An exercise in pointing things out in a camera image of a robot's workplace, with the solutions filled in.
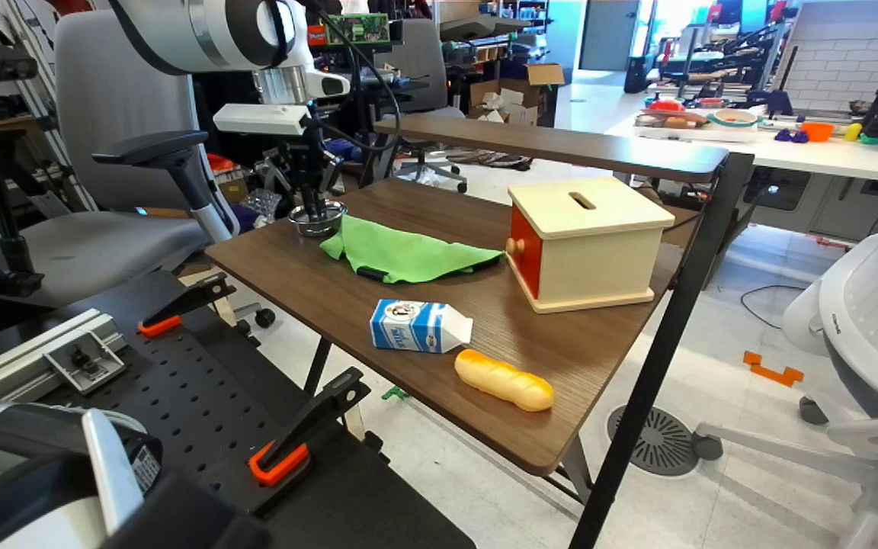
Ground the black clamp with orange handle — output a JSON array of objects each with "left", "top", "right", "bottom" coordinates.
[
  {"left": 134, "top": 271, "right": 242, "bottom": 341},
  {"left": 247, "top": 366, "right": 376, "bottom": 492}
]

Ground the round black floor drain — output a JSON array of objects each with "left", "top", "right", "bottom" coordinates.
[{"left": 603, "top": 403, "right": 704, "bottom": 478}]

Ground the black perforated breadboard table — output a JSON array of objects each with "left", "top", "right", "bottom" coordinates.
[{"left": 0, "top": 264, "right": 479, "bottom": 549}]

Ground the silver aluminium rail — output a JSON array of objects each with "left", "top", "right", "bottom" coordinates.
[{"left": 0, "top": 305, "right": 115, "bottom": 403}]

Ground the silver pot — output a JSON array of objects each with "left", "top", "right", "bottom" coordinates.
[{"left": 294, "top": 210, "right": 348, "bottom": 244}]

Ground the white background table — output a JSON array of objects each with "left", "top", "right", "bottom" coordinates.
[{"left": 629, "top": 98, "right": 878, "bottom": 188}]

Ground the wooden box with red drawer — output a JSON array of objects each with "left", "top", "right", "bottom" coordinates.
[{"left": 504, "top": 173, "right": 680, "bottom": 317}]

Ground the brown folding table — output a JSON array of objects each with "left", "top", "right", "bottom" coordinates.
[{"left": 299, "top": 148, "right": 758, "bottom": 549}]

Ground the yellow bread roll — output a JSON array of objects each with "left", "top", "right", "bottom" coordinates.
[{"left": 453, "top": 344, "right": 562, "bottom": 414}]

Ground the cardboard box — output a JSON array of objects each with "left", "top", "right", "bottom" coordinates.
[{"left": 523, "top": 60, "right": 570, "bottom": 92}]

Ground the blue white milk carton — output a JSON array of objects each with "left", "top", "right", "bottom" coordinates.
[{"left": 366, "top": 295, "right": 479, "bottom": 357}]

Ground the orange bracket on floor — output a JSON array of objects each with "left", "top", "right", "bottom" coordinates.
[{"left": 742, "top": 349, "right": 807, "bottom": 391}]

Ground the white and black device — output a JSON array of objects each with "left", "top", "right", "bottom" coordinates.
[{"left": 0, "top": 397, "right": 164, "bottom": 549}]

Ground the white office chair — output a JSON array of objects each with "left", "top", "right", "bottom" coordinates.
[{"left": 692, "top": 71, "right": 878, "bottom": 549}]

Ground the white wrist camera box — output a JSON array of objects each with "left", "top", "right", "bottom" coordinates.
[{"left": 210, "top": 101, "right": 310, "bottom": 141}]

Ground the green cloth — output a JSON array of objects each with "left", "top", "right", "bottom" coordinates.
[{"left": 317, "top": 210, "right": 510, "bottom": 290}]

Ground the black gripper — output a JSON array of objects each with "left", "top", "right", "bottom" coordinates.
[{"left": 286, "top": 127, "right": 344, "bottom": 222}]

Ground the long wooden background table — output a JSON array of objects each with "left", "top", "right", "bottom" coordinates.
[{"left": 376, "top": 114, "right": 736, "bottom": 183}]

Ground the gray office chair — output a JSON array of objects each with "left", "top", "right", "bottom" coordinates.
[{"left": 0, "top": 5, "right": 242, "bottom": 307}]

